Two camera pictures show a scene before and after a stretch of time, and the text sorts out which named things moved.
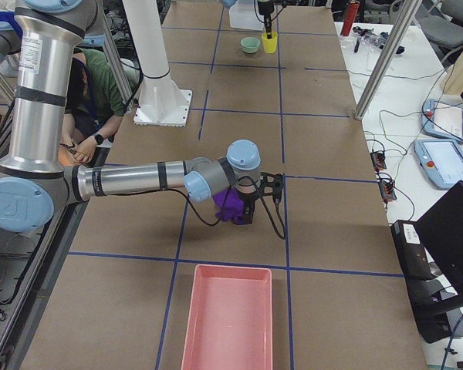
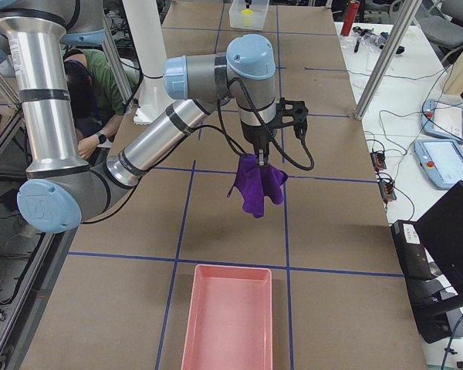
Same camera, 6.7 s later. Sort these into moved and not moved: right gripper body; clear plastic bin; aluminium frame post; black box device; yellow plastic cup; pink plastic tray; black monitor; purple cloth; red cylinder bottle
Moved: yellow plastic cup; purple cloth; right gripper body
Not moved: aluminium frame post; black box device; pink plastic tray; black monitor; clear plastic bin; red cylinder bottle
